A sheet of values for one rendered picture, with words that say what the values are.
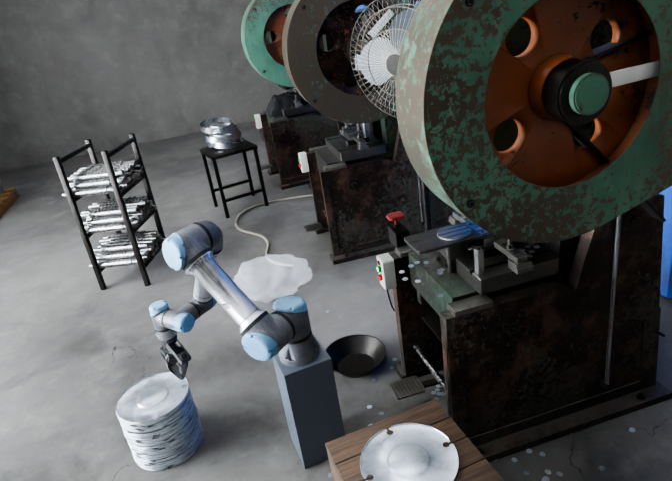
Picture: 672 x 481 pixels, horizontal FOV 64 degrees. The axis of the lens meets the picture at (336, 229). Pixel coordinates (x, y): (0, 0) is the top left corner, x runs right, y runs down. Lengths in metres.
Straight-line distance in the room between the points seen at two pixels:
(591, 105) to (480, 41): 0.32
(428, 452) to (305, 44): 2.12
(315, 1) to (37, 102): 6.01
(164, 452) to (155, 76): 6.51
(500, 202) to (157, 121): 7.24
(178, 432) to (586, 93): 1.87
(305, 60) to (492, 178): 1.80
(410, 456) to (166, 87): 7.15
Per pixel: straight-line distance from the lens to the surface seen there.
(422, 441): 1.81
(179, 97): 8.33
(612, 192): 1.69
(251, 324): 1.83
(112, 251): 3.99
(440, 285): 1.96
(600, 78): 1.48
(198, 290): 2.18
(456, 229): 2.04
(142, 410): 2.38
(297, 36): 3.03
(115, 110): 8.40
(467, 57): 1.34
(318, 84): 3.07
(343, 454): 1.80
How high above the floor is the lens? 1.65
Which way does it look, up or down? 24 degrees down
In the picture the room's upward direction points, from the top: 9 degrees counter-clockwise
